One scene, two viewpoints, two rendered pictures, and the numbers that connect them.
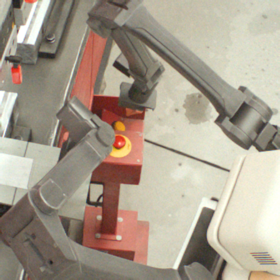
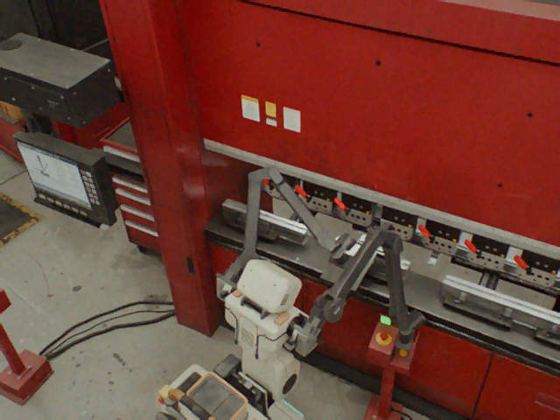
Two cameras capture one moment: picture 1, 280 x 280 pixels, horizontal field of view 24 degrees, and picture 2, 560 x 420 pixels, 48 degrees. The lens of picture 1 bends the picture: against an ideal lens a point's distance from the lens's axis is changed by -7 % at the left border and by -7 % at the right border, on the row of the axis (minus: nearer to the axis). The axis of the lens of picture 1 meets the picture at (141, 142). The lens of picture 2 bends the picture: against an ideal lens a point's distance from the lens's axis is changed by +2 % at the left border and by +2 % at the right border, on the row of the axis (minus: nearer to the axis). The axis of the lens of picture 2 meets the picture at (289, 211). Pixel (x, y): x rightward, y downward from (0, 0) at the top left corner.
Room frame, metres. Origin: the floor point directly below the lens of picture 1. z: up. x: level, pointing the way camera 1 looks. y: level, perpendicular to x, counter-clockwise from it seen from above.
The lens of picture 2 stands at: (1.39, -1.65, 3.18)
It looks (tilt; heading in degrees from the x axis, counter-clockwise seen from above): 43 degrees down; 117
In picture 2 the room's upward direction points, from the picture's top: 2 degrees counter-clockwise
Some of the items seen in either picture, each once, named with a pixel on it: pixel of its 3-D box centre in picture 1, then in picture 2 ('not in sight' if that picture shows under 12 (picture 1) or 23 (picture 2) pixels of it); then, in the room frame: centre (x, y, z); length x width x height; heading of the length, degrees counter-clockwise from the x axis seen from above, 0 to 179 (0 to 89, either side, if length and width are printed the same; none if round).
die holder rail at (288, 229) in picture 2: not in sight; (264, 221); (0.21, 0.41, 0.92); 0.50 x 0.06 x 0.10; 178
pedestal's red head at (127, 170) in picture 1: (115, 137); (393, 344); (1.05, 0.07, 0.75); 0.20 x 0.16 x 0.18; 4
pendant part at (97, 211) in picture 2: not in sight; (71, 175); (-0.46, -0.13, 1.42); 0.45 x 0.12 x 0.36; 177
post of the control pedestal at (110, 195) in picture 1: (110, 195); (387, 386); (1.05, 0.07, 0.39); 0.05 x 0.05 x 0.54; 4
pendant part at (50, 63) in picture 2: not in sight; (70, 143); (-0.51, -0.04, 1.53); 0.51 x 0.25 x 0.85; 177
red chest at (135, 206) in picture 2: not in sight; (170, 192); (-0.72, 0.79, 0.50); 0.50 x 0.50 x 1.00; 88
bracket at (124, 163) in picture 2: not in sight; (110, 175); (-0.55, 0.16, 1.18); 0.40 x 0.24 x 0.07; 178
